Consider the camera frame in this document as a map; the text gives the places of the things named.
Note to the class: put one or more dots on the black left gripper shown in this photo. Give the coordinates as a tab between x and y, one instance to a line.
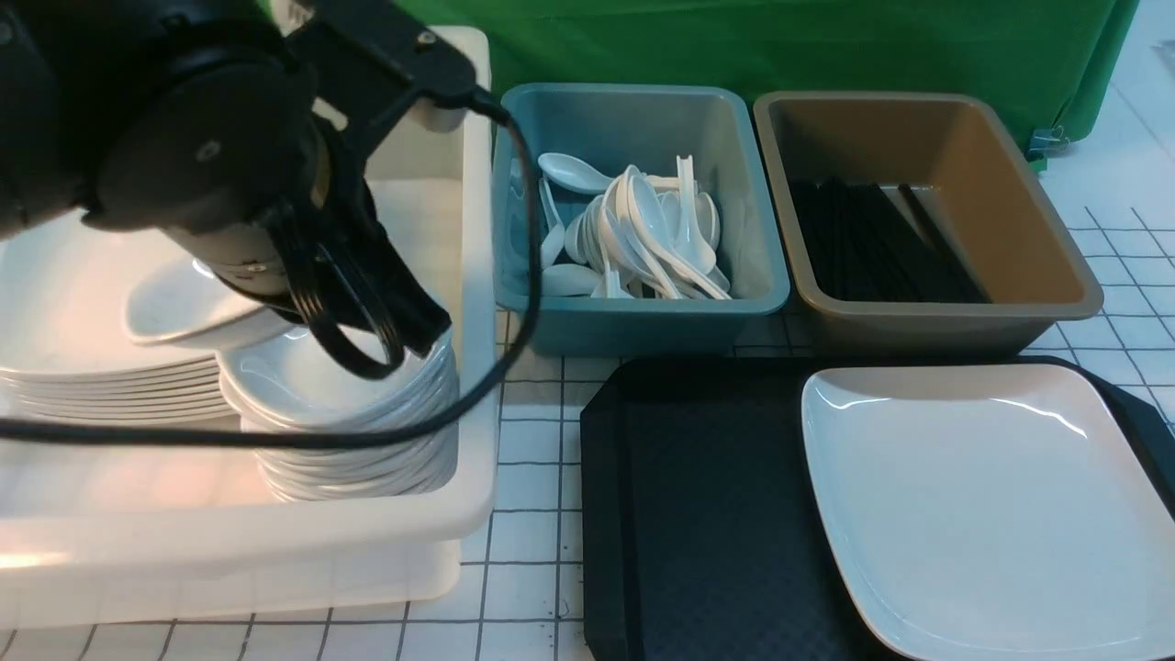
249	147

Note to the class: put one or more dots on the white bowl tray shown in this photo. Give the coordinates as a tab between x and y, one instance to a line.
184	305

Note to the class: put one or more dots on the white spoon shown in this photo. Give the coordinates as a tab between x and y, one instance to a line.
570	280
629	249
691	243
659	234
572	174

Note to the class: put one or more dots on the large white square plate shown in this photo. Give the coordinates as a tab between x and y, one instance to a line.
989	512

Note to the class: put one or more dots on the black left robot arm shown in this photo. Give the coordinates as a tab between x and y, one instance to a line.
59	60

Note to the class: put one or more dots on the stack of white bowls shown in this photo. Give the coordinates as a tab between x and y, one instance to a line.
289	384

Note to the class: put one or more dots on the teal plastic bin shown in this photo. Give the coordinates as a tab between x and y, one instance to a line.
613	126

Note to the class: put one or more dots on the stack of white square plates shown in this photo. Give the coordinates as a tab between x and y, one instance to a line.
64	353

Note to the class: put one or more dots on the large white plastic tub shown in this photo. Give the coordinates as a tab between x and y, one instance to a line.
102	535

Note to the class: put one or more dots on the black serving tray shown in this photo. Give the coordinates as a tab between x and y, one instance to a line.
702	539

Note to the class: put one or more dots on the pile of black chopsticks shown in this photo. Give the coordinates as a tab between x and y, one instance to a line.
864	246

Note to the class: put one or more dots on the brown plastic bin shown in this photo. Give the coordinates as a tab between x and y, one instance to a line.
965	167

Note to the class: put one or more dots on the metal binder clip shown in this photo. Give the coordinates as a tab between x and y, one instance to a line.
1045	143

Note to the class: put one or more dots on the green cloth backdrop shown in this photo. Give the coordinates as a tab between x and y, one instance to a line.
1039	65

